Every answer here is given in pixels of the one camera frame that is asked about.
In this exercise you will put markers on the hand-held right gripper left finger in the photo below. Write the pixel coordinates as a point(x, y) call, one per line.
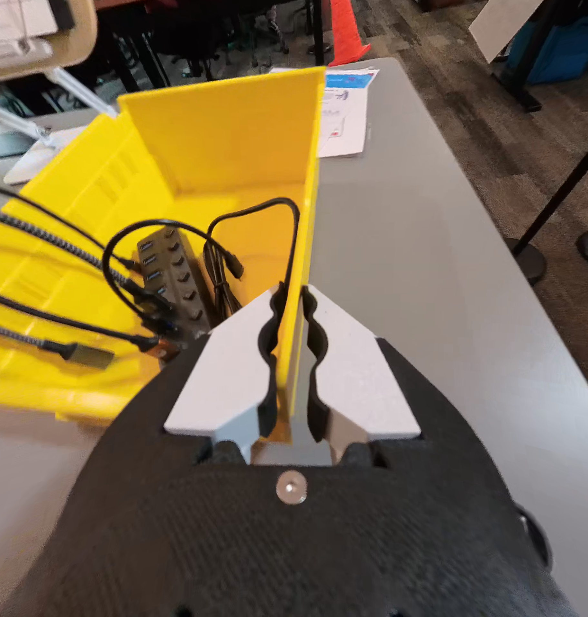
point(216, 390)

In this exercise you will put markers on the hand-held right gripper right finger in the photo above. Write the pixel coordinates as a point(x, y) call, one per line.
point(366, 390)

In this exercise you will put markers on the long black multiport hub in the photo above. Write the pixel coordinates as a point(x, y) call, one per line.
point(178, 270)

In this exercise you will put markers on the yellow plastic bin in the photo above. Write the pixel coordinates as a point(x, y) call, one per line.
point(216, 135)

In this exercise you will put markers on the grey desk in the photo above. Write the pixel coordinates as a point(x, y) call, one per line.
point(419, 241)

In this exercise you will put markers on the round black desk grommet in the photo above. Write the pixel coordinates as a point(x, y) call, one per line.
point(535, 532)

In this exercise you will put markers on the printed paper sheets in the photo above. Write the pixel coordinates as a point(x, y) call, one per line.
point(342, 130)

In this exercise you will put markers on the white stand base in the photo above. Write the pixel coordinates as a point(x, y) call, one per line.
point(33, 164)

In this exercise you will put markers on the orange traffic cone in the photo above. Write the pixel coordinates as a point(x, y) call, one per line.
point(347, 33)

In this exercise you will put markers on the white panel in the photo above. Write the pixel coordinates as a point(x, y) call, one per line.
point(501, 24)

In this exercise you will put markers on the blue crate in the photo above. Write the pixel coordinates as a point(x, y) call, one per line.
point(564, 53)

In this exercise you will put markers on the black stanchion post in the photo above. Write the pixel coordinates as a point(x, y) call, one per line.
point(532, 262)

